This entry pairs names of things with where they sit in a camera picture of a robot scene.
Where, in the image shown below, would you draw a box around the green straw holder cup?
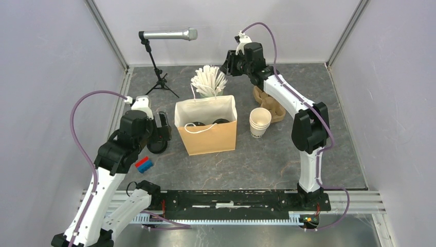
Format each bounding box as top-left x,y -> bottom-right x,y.
199,91 -> 223,98

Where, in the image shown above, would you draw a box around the black plastic cup lid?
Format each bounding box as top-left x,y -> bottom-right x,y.
185,121 -> 205,127

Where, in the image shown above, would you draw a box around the black tripod mic stand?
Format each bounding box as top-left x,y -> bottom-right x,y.
141,39 -> 179,98

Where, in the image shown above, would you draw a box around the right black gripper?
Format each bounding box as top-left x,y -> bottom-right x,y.
220,49 -> 252,77

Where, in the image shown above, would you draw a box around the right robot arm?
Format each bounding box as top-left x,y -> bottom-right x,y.
220,42 -> 331,210

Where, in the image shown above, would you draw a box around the stack of white paper cups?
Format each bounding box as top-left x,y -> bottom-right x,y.
249,108 -> 272,138

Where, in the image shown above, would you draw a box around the stacked spare black lids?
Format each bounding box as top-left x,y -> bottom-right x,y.
147,139 -> 168,154

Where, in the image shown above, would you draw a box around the white paper straws bundle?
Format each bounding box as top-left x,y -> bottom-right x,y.
190,65 -> 228,95

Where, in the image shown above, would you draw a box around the brown paper bag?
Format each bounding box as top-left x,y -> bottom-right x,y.
174,95 -> 238,155

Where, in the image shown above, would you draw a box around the brown cardboard cup carrier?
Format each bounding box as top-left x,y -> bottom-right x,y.
253,86 -> 286,123

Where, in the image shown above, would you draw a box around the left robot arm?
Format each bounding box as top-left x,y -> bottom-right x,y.
51,110 -> 171,246

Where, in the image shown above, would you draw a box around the silver microphone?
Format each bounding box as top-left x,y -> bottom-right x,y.
138,28 -> 198,41

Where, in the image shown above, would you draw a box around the red and blue block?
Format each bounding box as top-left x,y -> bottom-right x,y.
135,156 -> 153,173

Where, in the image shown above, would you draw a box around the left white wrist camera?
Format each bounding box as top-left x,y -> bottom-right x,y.
124,95 -> 154,119

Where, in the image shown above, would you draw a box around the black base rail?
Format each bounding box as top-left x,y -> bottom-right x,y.
146,189 -> 332,221

